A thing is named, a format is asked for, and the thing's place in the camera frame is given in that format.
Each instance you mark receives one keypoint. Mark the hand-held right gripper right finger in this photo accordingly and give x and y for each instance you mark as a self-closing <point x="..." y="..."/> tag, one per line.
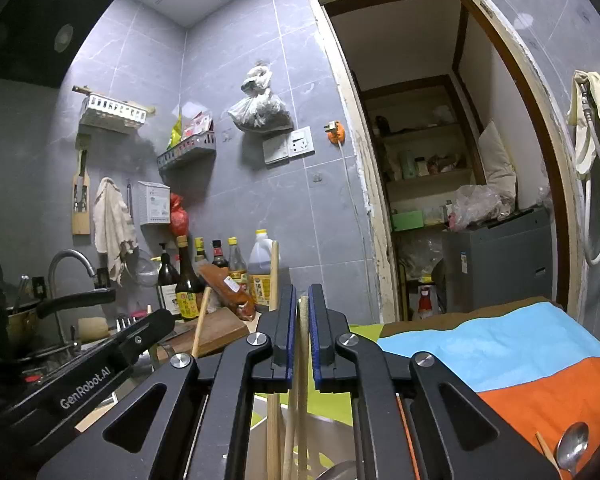
<point x="314" y="330"/>

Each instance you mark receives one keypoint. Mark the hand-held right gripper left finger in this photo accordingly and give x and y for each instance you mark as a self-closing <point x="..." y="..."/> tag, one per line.
<point x="292" y="320"/>

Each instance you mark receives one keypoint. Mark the wooden chopstick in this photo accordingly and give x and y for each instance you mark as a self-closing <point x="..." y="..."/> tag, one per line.
<point x="291" y="435"/>
<point x="547" y="452"/>
<point x="202" y="315"/>
<point x="304" y="320"/>
<point x="275" y="270"/>

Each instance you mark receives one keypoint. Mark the brown food packet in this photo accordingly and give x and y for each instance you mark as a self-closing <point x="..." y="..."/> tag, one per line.
<point x="230" y="292"/>

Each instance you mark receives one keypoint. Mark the wooden cutting board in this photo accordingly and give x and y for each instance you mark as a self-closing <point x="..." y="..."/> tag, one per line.
<point x="215" y="332"/>

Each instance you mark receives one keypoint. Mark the yellow-capped clear bottle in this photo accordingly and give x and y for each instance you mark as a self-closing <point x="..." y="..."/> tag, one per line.
<point x="237" y="260"/>

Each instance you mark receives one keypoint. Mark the metal pot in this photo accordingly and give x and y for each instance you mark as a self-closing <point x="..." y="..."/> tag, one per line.
<point x="22" y="327"/>

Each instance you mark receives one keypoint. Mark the yellow-label dark wine bottle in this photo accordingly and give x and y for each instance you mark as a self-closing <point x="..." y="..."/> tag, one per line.
<point x="189" y="290"/>

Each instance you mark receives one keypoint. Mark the yellow-capped dark bottle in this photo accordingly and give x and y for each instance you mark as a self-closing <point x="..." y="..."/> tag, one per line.
<point x="200" y="252"/>

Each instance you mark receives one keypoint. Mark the red-label white bottle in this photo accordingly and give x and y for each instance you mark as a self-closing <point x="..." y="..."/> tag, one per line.
<point x="426" y="302"/>

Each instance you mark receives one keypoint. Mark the chrome sink faucet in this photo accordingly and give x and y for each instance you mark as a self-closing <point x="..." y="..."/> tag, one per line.
<point x="70" y="257"/>

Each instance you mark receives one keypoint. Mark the metal mesh strainer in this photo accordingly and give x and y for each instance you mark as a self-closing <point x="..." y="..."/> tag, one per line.
<point x="145" y="272"/>

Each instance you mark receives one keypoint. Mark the green box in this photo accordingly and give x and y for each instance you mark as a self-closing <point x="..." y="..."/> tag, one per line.
<point x="407" y="220"/>

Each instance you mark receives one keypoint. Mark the red plastic bag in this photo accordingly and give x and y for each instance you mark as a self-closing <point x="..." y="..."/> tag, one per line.
<point x="179" y="217"/>

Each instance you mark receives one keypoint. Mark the hanging dish towel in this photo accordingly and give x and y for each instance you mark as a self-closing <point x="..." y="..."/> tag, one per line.
<point x="112" y="225"/>

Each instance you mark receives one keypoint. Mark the pale green canister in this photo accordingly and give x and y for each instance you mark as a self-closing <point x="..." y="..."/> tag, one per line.
<point x="407" y="165"/>

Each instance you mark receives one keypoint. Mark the wooden closet shelves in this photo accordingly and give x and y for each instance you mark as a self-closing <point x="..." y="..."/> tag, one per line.
<point x="430" y="177"/>

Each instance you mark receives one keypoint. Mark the colourful block-pattern tablecloth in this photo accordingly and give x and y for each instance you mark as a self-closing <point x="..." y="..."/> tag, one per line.
<point x="505" y="350"/>

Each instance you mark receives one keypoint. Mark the grey appliance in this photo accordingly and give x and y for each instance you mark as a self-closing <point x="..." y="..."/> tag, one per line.
<point x="500" y="265"/>

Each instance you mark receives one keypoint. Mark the crumpled clear plastic bag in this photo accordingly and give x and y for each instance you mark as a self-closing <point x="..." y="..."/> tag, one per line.
<point x="480" y="205"/>

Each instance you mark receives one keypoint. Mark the hanging filled plastic bag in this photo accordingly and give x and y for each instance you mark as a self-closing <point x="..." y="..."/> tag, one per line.
<point x="260" y="110"/>

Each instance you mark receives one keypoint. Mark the colourful seasoning packets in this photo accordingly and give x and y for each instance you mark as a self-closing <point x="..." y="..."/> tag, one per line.
<point x="192" y="127"/>

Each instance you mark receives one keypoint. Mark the beige cushion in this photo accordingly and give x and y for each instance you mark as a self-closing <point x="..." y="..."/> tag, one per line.
<point x="497" y="160"/>

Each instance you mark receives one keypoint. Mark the large metal spoon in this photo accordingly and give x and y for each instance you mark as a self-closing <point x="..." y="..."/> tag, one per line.
<point x="572" y="445"/>

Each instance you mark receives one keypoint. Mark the black range hood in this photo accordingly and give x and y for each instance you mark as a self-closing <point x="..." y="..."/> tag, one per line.
<point x="25" y="35"/>

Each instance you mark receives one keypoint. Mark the white wall socket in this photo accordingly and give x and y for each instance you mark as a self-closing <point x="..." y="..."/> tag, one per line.
<point x="301" y="142"/>

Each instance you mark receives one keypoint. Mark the wooden wall knife holder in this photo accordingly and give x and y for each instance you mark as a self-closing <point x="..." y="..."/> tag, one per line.
<point x="81" y="210"/>

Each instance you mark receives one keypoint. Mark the white wall holder box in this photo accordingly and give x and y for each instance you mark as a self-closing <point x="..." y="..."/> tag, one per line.
<point x="154" y="202"/>

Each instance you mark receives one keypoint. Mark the orange wall hook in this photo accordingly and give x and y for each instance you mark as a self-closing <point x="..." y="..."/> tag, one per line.
<point x="334" y="132"/>

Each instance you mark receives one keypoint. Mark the grey wall basket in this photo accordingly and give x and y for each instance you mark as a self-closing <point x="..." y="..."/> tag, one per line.
<point x="187" y="152"/>

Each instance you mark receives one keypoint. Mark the wooden door frame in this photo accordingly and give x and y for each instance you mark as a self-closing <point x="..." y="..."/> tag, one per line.
<point x="352" y="125"/>

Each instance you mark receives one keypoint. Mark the white wall rack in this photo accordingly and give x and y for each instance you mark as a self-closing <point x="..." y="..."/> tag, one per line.
<point x="112" y="110"/>

